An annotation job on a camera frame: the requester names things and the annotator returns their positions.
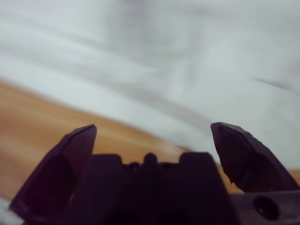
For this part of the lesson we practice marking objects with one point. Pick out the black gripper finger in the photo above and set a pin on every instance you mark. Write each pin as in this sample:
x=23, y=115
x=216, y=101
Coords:
x=248, y=164
x=54, y=178

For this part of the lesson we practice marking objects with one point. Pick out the white T-shirt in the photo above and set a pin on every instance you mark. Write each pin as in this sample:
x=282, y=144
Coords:
x=152, y=58

